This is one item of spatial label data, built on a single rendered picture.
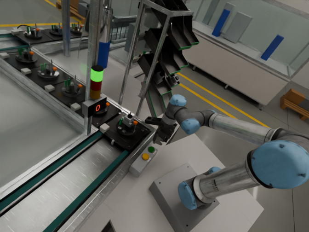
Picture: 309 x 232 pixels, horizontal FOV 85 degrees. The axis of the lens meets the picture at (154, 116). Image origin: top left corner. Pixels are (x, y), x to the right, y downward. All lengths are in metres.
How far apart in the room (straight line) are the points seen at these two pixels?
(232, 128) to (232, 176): 0.21
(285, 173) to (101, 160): 0.84
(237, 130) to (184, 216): 0.51
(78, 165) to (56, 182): 0.12
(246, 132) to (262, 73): 4.00
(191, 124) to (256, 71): 4.03
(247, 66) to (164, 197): 4.08
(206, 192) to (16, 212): 0.77
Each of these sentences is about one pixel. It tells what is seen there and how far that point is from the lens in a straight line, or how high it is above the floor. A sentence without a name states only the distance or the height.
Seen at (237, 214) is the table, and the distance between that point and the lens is 1.31.
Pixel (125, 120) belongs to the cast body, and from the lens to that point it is 1.07.
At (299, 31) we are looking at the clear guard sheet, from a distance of 4.61.
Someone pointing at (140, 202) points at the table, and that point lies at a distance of 1.04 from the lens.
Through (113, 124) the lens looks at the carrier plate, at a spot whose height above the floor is 0.97.
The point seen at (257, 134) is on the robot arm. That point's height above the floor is 1.48.
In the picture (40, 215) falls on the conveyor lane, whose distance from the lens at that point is 0.95.
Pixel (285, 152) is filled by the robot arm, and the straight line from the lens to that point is 0.53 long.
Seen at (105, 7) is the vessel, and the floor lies 1.42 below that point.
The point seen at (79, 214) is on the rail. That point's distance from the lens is 0.89.
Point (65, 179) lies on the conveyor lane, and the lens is 1.00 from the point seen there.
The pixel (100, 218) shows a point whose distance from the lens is 0.98.
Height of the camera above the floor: 1.80
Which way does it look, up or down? 40 degrees down
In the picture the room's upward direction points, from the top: 23 degrees clockwise
